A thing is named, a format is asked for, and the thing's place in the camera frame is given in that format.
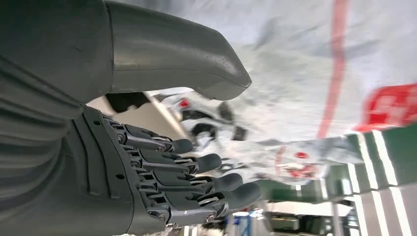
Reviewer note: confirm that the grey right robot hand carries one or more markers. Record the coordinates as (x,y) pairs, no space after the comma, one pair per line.
(97,182)

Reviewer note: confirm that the green conveyor belt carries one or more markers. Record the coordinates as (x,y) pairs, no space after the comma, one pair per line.
(404,153)

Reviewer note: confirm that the aluminium conveyor frame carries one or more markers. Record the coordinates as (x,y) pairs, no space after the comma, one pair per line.
(381,211)

